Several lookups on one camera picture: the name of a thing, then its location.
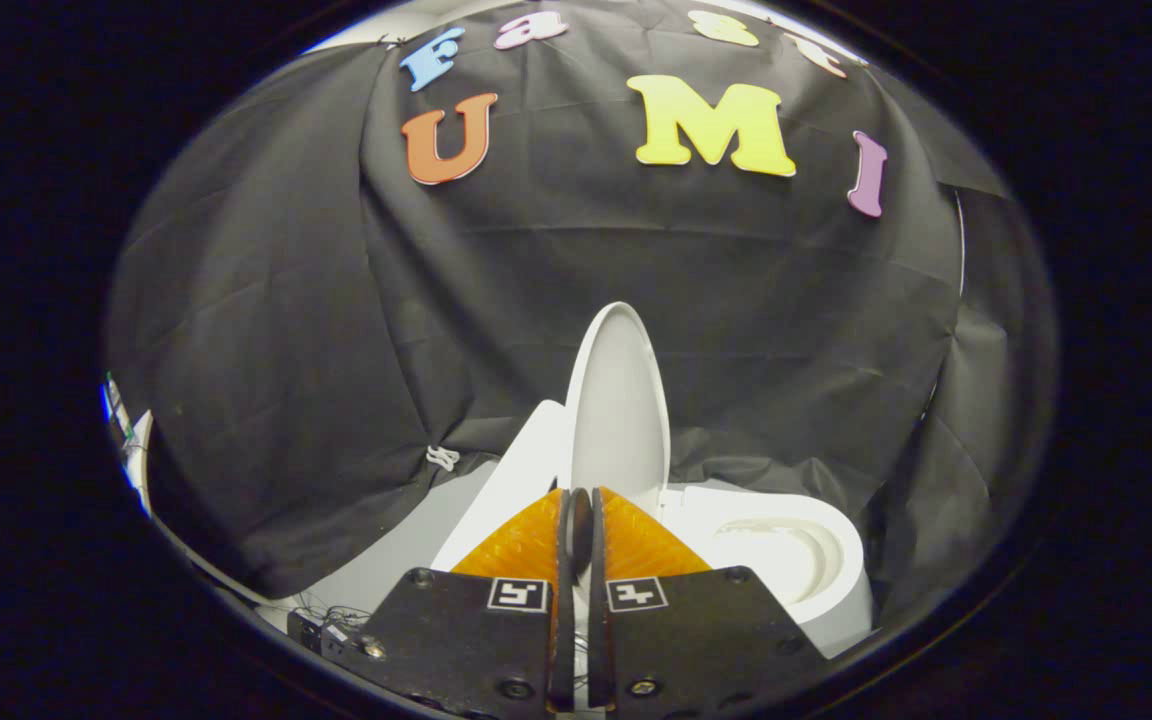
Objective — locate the black backdrop cloth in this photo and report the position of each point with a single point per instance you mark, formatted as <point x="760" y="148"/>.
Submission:
<point x="336" y="300"/>

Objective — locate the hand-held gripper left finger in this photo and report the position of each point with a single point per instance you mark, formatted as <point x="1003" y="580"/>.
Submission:
<point x="564" y="600"/>

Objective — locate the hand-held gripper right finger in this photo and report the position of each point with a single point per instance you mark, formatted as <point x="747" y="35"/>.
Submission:
<point x="598" y="600"/>

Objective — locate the white toilet tank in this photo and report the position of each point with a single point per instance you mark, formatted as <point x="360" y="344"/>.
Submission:
<point x="521" y="470"/>

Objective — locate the small black box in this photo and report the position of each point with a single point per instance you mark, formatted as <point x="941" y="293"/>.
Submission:
<point x="306" y="630"/>

